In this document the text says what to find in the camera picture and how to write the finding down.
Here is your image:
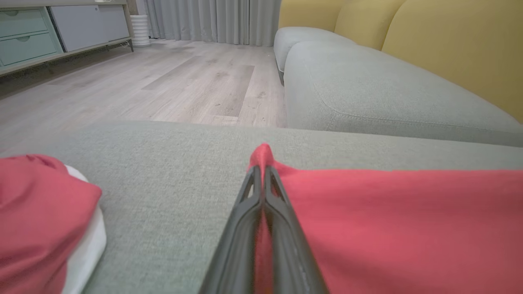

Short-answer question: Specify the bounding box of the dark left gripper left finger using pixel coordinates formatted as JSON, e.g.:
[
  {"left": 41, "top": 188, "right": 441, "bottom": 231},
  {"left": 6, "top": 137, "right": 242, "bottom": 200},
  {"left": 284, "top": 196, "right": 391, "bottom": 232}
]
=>
[{"left": 198, "top": 166, "right": 263, "bottom": 294}]

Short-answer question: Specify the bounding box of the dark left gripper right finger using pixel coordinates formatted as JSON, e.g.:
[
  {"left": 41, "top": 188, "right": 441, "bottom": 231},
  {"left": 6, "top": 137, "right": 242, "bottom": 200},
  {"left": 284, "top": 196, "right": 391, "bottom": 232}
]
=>
[{"left": 264, "top": 166, "right": 330, "bottom": 294}]

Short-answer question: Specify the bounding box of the red and white garment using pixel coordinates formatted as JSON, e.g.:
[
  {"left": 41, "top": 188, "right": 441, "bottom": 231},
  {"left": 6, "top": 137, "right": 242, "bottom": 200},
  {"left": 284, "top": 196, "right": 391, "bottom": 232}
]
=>
[{"left": 0, "top": 143, "right": 523, "bottom": 294}]

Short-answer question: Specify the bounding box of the large grey sofa seat cushion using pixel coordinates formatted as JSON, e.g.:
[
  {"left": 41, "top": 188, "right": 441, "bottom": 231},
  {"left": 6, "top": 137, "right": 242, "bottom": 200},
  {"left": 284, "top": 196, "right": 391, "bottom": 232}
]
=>
[{"left": 0, "top": 120, "right": 523, "bottom": 294}]

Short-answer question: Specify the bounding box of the grey pleated curtain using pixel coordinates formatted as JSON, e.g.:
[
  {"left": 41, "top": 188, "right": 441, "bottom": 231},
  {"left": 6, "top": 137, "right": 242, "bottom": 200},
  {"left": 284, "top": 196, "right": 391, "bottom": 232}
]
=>
[{"left": 136, "top": 0, "right": 282, "bottom": 47}]

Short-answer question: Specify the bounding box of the white ribbed cylinder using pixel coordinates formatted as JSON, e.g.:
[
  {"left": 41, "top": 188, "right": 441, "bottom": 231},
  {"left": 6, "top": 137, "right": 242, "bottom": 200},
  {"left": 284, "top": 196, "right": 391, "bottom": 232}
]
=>
[{"left": 130, "top": 15, "right": 152, "bottom": 48}]

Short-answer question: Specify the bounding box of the yellow sofa back cushion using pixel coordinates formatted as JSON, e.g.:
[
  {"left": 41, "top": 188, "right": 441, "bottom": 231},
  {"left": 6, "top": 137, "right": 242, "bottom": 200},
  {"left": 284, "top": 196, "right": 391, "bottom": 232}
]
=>
[
  {"left": 334, "top": 0, "right": 406, "bottom": 51},
  {"left": 382, "top": 0, "right": 523, "bottom": 124},
  {"left": 279, "top": 0, "right": 348, "bottom": 33}
]

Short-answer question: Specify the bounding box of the grey cabinet door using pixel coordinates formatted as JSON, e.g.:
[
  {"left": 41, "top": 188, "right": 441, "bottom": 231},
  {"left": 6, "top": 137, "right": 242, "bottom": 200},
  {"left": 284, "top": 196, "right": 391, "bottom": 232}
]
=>
[{"left": 50, "top": 4, "right": 131, "bottom": 53}]

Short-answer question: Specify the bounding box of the mint green cabinet drawer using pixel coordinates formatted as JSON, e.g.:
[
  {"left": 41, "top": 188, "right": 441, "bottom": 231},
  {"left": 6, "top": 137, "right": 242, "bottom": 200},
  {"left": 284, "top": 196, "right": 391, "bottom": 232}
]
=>
[
  {"left": 0, "top": 32, "right": 58, "bottom": 67},
  {"left": 0, "top": 7, "right": 50, "bottom": 39}
]

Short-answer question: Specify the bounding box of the low wooden frame cabinet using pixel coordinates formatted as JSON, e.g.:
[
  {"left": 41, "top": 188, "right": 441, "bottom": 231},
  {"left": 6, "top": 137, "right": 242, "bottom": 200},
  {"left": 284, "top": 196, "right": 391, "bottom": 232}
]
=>
[{"left": 0, "top": 0, "right": 135, "bottom": 79}]

